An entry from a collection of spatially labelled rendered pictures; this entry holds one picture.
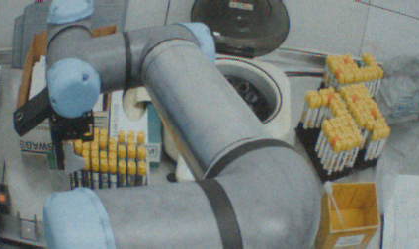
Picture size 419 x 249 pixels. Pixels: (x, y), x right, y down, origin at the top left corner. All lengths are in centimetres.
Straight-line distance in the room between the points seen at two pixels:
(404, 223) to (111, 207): 106
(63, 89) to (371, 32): 108
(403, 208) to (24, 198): 90
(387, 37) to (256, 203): 130
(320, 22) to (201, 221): 123
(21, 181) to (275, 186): 96
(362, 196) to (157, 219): 98
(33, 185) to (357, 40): 93
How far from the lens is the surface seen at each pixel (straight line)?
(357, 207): 143
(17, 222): 123
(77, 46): 82
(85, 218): 45
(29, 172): 141
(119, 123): 141
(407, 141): 166
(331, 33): 168
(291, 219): 48
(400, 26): 172
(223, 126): 61
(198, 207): 47
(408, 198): 151
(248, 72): 150
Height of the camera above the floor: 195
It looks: 45 degrees down
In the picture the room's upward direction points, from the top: 10 degrees clockwise
